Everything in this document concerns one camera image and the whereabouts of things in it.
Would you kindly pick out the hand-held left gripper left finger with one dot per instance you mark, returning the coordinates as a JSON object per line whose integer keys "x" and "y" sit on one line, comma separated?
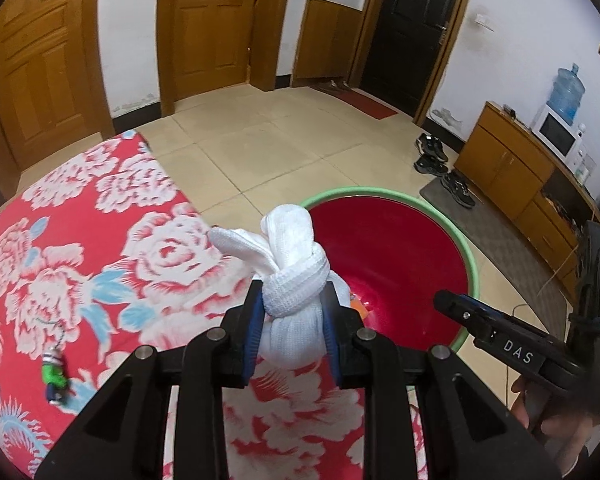
{"x": 252, "y": 340}

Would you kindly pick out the long wooden cabinet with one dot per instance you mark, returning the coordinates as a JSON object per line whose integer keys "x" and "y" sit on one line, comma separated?
{"x": 515, "y": 170}

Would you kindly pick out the white wall switch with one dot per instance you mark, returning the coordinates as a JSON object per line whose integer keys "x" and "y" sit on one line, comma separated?
{"x": 483, "y": 20}

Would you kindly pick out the white microwave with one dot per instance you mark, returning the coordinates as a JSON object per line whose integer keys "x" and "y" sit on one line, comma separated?
{"x": 560, "y": 135}

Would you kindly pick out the wooden door with lock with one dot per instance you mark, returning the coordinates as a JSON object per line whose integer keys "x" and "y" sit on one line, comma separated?
{"x": 215, "y": 25}

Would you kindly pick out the wooden panel door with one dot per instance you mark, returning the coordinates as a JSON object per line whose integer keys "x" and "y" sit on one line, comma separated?
{"x": 45, "y": 60}

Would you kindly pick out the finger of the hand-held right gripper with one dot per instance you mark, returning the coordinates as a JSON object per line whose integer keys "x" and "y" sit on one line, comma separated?
{"x": 520, "y": 352}
{"x": 485, "y": 307}

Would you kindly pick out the grey floor mat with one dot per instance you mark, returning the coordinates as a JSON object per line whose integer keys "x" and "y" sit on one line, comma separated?
{"x": 490, "y": 240}

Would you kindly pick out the person's right hand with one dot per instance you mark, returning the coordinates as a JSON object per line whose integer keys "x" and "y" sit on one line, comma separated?
{"x": 560, "y": 440}

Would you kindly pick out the orange snack packet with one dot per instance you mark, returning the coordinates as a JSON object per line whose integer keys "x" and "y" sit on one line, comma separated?
{"x": 360, "y": 308}

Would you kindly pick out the red basin with green rim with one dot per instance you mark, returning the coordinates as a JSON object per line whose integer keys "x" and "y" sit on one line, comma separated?
{"x": 395, "y": 260}

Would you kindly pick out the blue water jug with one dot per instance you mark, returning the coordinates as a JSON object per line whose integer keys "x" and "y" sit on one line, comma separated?
{"x": 567, "y": 92}

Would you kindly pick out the white knotted cloth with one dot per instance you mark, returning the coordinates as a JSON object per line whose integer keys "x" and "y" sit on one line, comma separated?
{"x": 290, "y": 280}

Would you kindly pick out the black shoe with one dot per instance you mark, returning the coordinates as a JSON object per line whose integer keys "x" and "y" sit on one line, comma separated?
{"x": 457, "y": 189}
{"x": 432, "y": 146}
{"x": 430, "y": 165}

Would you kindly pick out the black door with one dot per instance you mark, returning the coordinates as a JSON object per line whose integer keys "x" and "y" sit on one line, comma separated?
{"x": 410, "y": 25}

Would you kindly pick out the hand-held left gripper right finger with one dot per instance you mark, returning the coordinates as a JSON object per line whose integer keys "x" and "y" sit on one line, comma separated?
{"x": 332, "y": 350}

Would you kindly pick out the red doormat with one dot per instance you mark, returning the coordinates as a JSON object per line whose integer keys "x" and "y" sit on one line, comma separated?
{"x": 360, "y": 102}

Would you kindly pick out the wooden shoe cabinet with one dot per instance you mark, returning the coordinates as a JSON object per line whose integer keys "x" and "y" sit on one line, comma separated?
{"x": 335, "y": 40}

